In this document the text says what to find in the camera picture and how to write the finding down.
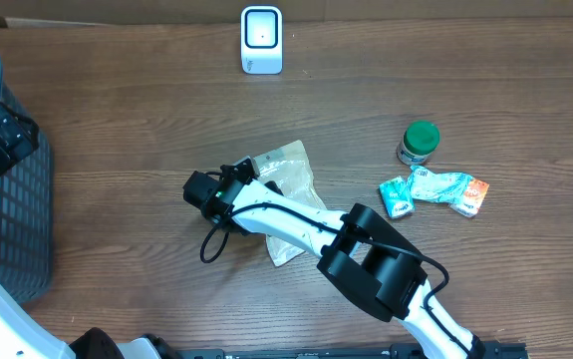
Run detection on beige nut snack bag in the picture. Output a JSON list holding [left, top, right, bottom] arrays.
[[254, 140, 326, 267]]

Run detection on small teal tissue pack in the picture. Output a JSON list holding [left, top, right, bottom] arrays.
[[379, 177, 415, 219]]

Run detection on teal wet wipes pack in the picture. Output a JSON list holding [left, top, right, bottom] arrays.
[[408, 166, 473, 204]]

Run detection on green cap white bottle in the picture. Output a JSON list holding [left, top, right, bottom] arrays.
[[397, 121, 440, 166]]

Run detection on orange snack packet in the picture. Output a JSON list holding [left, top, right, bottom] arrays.
[[449, 179, 489, 217]]

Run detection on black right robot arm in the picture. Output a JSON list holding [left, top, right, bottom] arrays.
[[183, 161, 486, 358]]

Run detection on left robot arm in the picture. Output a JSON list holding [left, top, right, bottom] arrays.
[[0, 101, 179, 359]]

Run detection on white barcode scanner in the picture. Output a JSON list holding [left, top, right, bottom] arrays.
[[240, 5, 283, 75]]

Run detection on grey plastic mesh basket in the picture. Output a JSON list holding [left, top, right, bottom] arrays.
[[0, 59, 55, 303]]

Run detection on brown cardboard backboard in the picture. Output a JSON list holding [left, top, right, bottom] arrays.
[[0, 0, 573, 27]]

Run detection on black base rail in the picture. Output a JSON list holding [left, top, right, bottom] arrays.
[[176, 342, 530, 359]]

